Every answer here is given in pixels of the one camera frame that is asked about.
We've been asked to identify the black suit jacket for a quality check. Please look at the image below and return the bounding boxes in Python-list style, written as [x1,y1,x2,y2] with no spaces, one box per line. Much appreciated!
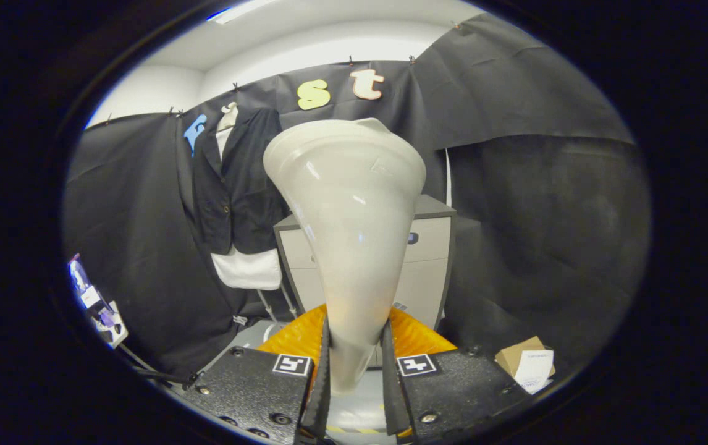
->
[192,106,290,255]

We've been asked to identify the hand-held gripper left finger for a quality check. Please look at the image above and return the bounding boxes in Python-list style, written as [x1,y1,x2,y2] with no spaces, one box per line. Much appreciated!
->
[180,303,334,444]

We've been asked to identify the long ceiling light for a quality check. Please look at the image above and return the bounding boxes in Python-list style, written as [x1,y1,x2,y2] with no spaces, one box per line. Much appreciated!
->
[207,0,280,25]

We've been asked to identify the grey cabinet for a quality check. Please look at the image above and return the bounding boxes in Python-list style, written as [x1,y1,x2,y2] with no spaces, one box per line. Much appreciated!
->
[274,194,458,331]

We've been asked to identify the white paper sheet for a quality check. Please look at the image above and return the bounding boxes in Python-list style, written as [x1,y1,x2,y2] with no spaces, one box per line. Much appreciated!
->
[513,350,555,395]

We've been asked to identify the white garment steamer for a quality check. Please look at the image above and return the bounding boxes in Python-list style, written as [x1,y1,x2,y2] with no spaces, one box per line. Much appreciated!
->
[263,117,428,396]

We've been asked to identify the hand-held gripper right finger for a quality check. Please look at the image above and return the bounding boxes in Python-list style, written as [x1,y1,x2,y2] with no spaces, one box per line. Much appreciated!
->
[380,304,531,444]

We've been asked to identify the white device with screen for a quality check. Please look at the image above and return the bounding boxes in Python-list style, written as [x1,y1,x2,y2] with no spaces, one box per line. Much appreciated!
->
[67,252,129,350]

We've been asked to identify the black cable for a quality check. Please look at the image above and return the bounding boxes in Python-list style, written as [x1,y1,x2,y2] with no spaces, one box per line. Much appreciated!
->
[116,342,197,387]

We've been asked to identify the cardboard box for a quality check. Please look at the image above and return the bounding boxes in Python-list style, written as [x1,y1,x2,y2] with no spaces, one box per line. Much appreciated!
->
[494,336,557,379]

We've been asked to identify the black backdrop cloth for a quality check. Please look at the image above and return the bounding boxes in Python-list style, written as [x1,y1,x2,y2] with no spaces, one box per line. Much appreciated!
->
[62,12,651,381]

